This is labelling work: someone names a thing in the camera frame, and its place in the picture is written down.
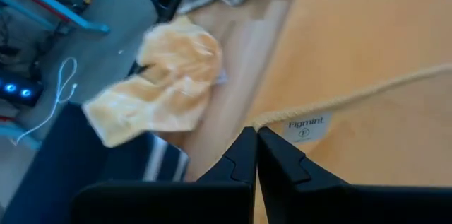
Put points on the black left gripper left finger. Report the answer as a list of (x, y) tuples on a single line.
[(243, 160)]

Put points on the black device blue lights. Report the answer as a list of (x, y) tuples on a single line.
[(21, 97)]

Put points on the teal metal frame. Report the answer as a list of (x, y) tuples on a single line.
[(76, 19)]

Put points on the yellow waffle towel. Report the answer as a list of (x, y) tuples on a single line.
[(166, 86), (370, 58)]

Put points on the navy fabric basket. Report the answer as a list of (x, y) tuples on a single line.
[(53, 167)]

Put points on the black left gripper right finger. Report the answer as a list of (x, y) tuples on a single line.
[(279, 164)]

